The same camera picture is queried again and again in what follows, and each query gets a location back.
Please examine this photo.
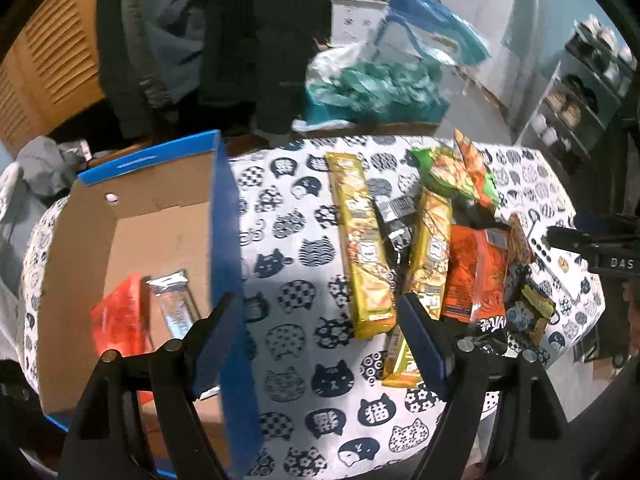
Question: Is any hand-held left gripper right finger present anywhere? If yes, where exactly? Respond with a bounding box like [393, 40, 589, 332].
[397, 292, 583, 480]

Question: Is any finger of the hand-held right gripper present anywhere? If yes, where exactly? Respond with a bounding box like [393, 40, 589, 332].
[545, 212, 608, 263]

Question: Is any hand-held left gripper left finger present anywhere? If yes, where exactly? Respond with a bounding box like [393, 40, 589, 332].
[57, 292, 246, 480]

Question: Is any silver snack packet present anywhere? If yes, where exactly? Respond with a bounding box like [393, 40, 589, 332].
[142, 269, 202, 342]

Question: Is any large orange snack bag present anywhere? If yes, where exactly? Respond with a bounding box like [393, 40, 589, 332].
[441, 225, 512, 343]

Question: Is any red snack packet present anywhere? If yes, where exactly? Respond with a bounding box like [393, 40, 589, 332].
[90, 272, 157, 403]

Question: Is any long yellow snack packet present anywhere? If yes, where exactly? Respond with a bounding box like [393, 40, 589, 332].
[325, 152, 399, 341]
[382, 187, 454, 388]

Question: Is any orange patterned snack packet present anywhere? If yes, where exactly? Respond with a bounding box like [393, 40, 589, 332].
[452, 130, 499, 207]

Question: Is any blue-rimmed cardboard box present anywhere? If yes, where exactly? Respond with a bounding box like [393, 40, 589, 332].
[37, 130, 266, 478]

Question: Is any small yellow blue snack packet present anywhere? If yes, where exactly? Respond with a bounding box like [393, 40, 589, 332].
[504, 280, 557, 347]

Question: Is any grey shoe rack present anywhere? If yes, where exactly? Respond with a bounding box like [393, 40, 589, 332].
[516, 19, 637, 173]

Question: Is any green snack bag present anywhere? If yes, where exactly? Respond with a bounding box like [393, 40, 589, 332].
[411, 146, 501, 211]

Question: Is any cat print tablecloth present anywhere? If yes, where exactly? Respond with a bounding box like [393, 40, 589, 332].
[20, 132, 607, 478]

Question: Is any teal plastic bag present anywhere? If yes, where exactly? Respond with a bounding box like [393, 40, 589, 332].
[304, 42, 452, 127]

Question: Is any grey fleece garment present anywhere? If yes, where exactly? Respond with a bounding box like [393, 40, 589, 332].
[0, 136, 92, 266]

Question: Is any black hanging coat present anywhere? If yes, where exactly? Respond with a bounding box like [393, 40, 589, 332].
[199, 0, 333, 136]

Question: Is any dark olive hanging jacket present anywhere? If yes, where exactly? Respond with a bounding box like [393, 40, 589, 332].
[96, 0, 176, 140]

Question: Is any grey-blue hanging jacket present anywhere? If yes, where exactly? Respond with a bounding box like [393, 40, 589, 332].
[125, 0, 208, 111]

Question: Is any wooden louvered cabinet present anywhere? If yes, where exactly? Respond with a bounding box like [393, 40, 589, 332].
[0, 0, 108, 141]

